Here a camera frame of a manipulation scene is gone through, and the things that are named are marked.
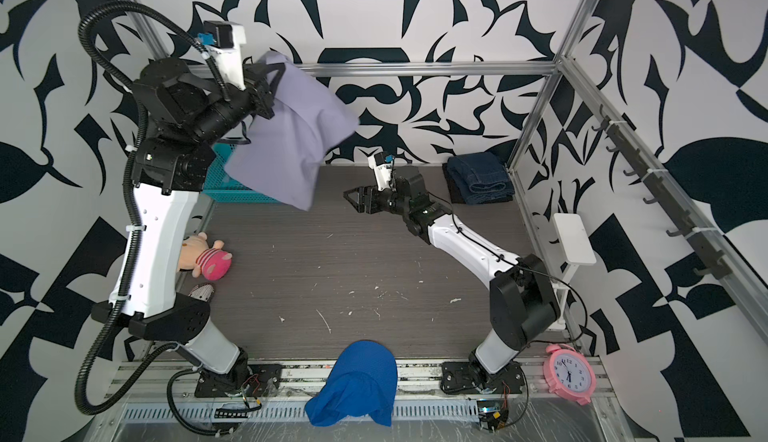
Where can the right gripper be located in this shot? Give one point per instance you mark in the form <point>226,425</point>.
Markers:
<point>369,192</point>

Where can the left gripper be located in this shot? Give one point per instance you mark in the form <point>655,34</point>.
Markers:
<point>255,90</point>

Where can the lavender grey skirt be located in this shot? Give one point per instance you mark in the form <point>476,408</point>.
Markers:
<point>283,158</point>

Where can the dark blue denim skirt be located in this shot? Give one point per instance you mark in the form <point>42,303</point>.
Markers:
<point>479,178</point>

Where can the black skirt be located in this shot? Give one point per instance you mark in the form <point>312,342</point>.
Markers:
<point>455,194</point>

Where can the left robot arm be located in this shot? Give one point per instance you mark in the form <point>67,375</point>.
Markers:
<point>181,118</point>

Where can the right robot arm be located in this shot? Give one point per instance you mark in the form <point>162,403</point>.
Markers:
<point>522,299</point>

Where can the teal plastic basket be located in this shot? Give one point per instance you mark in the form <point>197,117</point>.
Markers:
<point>220,187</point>

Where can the pink plush toy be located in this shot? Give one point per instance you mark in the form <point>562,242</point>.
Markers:
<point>204,258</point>

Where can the blue cloth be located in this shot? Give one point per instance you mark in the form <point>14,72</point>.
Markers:
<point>362,382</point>

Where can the white shelf stand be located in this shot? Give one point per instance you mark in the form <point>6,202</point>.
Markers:
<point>577,251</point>

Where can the small green circuit board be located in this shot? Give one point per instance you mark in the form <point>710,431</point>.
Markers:
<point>492,415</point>

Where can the pink alarm clock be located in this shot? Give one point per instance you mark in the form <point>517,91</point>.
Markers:
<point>568,374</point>

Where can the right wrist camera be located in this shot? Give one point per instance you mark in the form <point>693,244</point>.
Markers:
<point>382,165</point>

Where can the aluminium frame crossbar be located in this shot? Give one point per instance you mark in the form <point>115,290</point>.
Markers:
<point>374,69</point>

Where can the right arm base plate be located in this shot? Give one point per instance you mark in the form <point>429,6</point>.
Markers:
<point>463,378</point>

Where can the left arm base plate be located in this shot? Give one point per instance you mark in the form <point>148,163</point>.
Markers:
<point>255,381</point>

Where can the grey wall hook rack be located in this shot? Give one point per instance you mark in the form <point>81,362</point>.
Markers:
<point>659,183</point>

